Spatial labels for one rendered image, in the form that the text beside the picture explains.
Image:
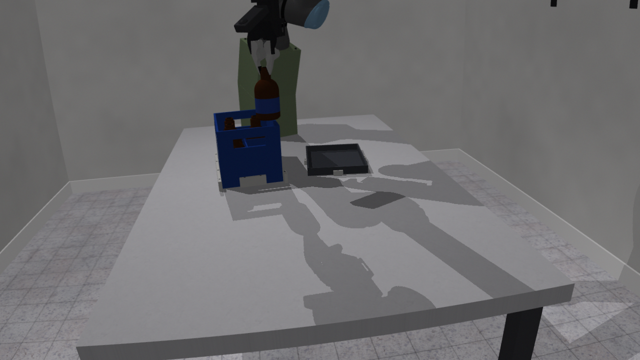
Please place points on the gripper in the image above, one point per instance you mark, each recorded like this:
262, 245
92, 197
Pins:
269, 28

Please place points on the brown bottle with blue label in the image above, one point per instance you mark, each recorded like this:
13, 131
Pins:
267, 99

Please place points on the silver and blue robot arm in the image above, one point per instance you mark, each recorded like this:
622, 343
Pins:
305, 13

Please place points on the blue crate with dividers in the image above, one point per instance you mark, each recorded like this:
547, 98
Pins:
260, 156

